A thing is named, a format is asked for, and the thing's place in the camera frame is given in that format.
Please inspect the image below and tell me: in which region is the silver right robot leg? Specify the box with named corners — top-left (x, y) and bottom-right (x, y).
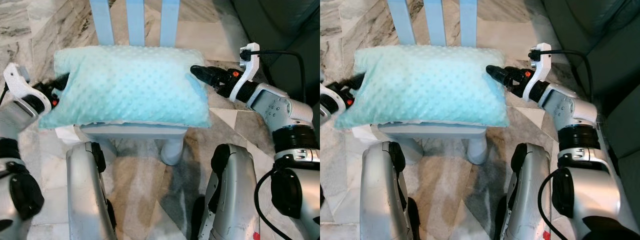
top-left (495, 143), bottom-right (557, 240)
top-left (192, 144), bottom-right (261, 240)

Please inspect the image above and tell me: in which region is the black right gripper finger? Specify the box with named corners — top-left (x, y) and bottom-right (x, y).
top-left (190, 65), bottom-right (221, 85)
top-left (486, 65), bottom-right (516, 85)

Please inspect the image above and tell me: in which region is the light blue plastic chair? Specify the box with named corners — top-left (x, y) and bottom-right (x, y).
top-left (352, 0), bottom-right (490, 166)
top-left (55, 0), bottom-right (189, 166)

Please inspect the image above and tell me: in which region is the light blue dotted pillow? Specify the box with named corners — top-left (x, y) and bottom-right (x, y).
top-left (334, 46), bottom-right (510, 146)
top-left (38, 45), bottom-right (212, 146)

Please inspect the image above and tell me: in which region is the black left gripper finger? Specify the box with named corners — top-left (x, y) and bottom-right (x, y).
top-left (50, 73), bottom-right (71, 92)
top-left (346, 73), bottom-right (366, 91)

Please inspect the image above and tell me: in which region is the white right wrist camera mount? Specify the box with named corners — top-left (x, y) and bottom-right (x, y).
top-left (522, 43), bottom-right (553, 101)
top-left (229, 43), bottom-right (261, 101)

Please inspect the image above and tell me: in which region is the grey green leather sofa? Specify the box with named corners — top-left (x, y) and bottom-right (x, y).
top-left (232, 0), bottom-right (321, 103)
top-left (542, 0), bottom-right (640, 166)

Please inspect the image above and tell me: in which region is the black right shoulder cable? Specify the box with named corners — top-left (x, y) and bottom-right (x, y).
top-left (537, 167), bottom-right (567, 240)
top-left (253, 167), bottom-right (282, 240)

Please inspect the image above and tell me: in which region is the silver left robot leg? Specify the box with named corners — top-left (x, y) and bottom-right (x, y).
top-left (360, 141), bottom-right (420, 240)
top-left (66, 141), bottom-right (119, 240)

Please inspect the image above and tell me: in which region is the silver robot leg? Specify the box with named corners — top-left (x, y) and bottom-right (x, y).
top-left (495, 143), bottom-right (557, 240)
top-left (192, 144), bottom-right (261, 240)
top-left (360, 141), bottom-right (420, 240)
top-left (66, 141), bottom-right (119, 240)

